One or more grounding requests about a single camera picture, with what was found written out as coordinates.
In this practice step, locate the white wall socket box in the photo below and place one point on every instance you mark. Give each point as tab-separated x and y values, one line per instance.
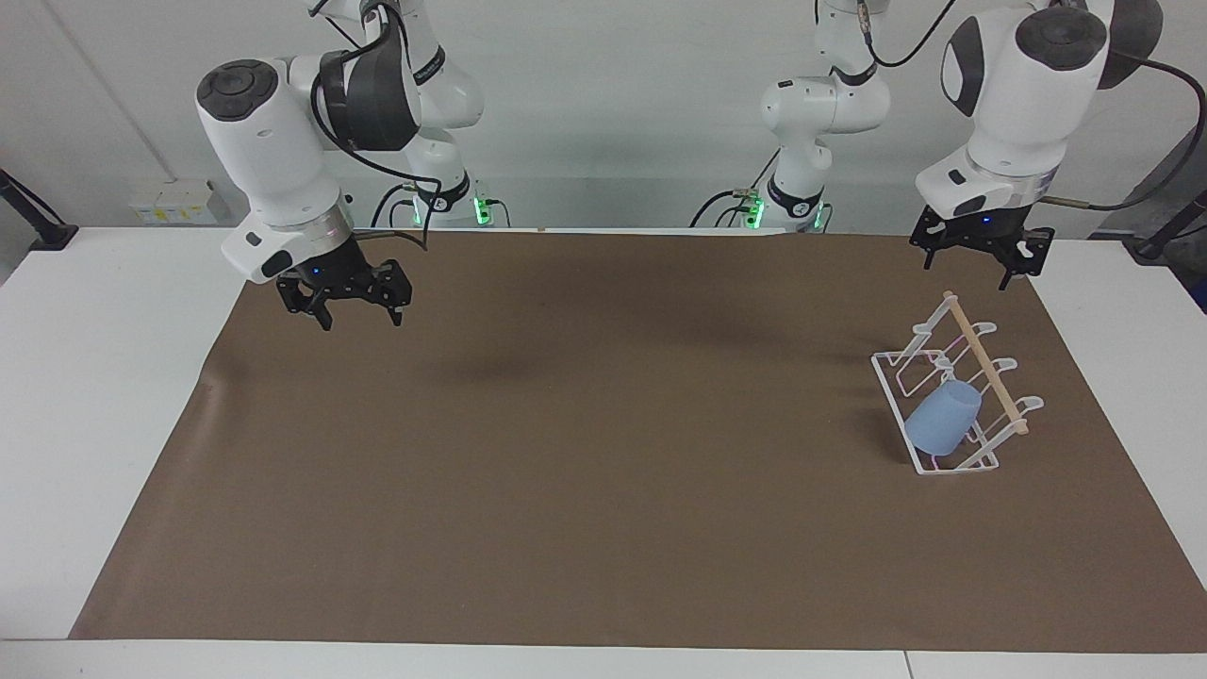
174	201

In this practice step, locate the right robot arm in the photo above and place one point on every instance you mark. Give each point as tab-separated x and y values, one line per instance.
273	160

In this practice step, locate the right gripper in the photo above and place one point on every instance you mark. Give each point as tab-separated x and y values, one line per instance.
338	275

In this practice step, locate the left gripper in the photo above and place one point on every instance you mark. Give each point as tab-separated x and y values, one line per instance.
981	226

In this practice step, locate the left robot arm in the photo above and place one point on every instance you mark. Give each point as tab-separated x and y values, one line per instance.
1028	104

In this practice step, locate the black stand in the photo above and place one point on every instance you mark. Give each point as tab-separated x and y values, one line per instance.
47	231
1165	240

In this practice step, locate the light blue cup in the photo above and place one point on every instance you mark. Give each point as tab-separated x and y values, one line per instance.
943	417

